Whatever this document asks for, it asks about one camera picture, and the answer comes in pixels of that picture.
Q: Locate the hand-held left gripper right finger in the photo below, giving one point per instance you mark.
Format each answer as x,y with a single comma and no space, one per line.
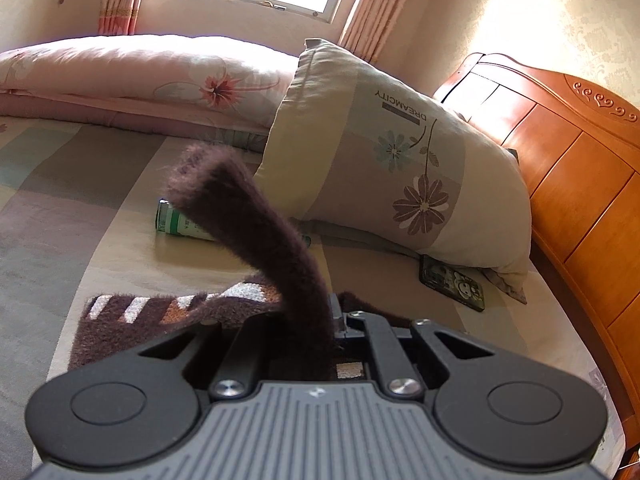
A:
380,350

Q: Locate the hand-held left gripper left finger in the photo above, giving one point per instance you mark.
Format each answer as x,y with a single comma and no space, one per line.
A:
237,365

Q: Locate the pink floral quilt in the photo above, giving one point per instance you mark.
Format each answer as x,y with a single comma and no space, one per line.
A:
125,70

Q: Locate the dark green patterned phone case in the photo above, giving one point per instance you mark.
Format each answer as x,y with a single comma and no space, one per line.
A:
452,285

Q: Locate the orange wooden headboard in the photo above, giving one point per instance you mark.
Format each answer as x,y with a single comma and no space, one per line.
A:
575,185

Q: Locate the cream floral pillow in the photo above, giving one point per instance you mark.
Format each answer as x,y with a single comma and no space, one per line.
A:
350,160

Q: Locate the pale green striped cloth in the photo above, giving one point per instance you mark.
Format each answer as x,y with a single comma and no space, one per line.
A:
245,141

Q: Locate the green glass bottle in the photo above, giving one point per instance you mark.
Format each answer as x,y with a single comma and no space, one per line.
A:
172,220

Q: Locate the brown fuzzy lettered sweater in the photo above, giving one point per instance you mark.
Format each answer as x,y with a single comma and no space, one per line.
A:
280,270

